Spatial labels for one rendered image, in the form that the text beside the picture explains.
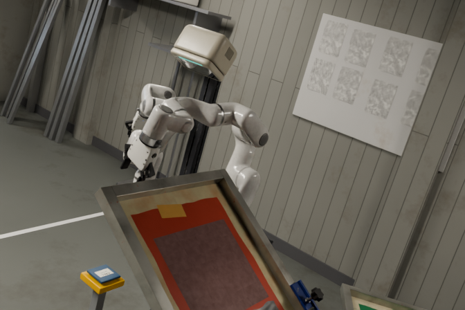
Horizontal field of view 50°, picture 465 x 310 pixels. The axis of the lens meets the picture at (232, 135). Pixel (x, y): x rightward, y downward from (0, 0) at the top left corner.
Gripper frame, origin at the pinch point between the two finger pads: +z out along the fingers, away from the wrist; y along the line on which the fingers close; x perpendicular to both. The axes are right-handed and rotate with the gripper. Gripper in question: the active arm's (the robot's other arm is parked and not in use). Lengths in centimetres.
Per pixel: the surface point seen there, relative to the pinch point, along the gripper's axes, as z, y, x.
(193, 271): -0.6, -44.2, 8.7
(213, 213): -4.7, -28.6, -13.7
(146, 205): -6.8, -20.8, 13.1
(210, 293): 2, -52, 7
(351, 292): 33, -69, -110
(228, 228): -3.0, -35.2, -16.7
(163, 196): -7.3, -19.0, 4.3
